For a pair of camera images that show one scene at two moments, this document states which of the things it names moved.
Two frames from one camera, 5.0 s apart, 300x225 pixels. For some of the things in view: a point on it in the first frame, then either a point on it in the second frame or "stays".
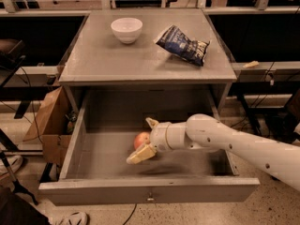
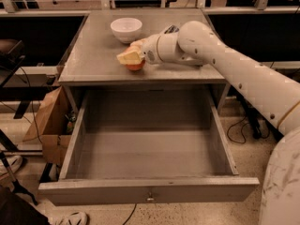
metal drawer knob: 151,197 stays
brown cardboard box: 53,125 stays
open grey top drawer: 96,171 stays
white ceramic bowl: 127,30 stays
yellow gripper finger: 152,123 -> 139,42
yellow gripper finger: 141,154 -> 130,57
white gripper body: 158,135 -> 149,51
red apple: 141,139 -> 136,67
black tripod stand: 17,187 stays
